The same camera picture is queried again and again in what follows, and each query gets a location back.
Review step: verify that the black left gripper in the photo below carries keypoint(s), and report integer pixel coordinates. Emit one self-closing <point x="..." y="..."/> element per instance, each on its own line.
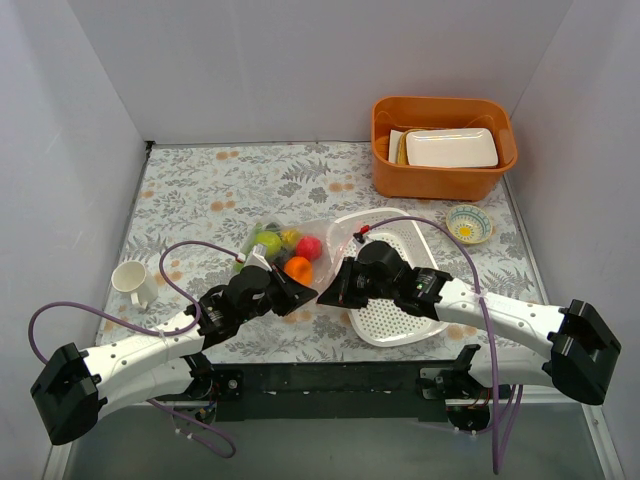
<point x="278" y="293"/>

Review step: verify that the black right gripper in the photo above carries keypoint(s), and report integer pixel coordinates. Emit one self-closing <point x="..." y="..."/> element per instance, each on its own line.
<point x="350" y="282"/>

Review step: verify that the orange fruit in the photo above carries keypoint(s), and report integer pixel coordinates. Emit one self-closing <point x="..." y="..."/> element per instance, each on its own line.
<point x="299" y="269"/>

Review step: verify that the clear zip top bag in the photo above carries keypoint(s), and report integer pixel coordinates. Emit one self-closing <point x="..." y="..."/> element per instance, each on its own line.
<point x="335" y="236"/>

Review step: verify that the red strawberry fruit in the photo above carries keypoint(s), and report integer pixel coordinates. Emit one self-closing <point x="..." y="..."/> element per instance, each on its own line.
<point x="310" y="248"/>

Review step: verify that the green pear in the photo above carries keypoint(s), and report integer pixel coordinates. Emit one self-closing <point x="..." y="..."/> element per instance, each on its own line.
<point x="267" y="234"/>

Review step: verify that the yellow star fruit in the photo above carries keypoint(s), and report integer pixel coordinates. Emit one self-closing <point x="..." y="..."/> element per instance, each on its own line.
<point x="290" y="238"/>

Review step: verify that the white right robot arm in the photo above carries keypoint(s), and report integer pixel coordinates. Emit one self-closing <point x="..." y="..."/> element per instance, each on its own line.
<point x="571" y="348"/>

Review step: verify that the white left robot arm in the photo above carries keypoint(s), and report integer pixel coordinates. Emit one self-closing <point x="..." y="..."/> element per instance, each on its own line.
<point x="77" y="388"/>

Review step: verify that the white perforated plastic basket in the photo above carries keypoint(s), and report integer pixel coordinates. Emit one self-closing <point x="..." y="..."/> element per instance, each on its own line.
<point x="381" y="323"/>

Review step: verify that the orange plastic tub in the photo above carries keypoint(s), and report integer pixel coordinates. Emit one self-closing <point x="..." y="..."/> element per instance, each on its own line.
<point x="406" y="113"/>

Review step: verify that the floral table mat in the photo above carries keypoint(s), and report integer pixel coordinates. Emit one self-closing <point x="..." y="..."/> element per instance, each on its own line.
<point x="196" y="206"/>

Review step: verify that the small patterned bowl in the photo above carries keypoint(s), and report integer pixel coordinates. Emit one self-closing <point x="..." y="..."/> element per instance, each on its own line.
<point x="469" y="224"/>

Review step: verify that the yellow plate in tub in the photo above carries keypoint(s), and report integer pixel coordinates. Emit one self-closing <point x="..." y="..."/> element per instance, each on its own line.
<point x="397" y="152"/>

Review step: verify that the white cup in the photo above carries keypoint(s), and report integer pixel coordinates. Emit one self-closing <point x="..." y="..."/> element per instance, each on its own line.
<point x="132" y="279"/>

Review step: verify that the white rectangular plate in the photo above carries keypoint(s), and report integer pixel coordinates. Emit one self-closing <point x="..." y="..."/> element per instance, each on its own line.
<point x="452" y="148"/>

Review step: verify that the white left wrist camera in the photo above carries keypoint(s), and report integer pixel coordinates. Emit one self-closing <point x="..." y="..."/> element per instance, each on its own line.
<point x="257" y="257"/>

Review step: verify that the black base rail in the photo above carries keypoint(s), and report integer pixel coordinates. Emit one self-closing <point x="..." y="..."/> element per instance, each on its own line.
<point x="428" y="391"/>

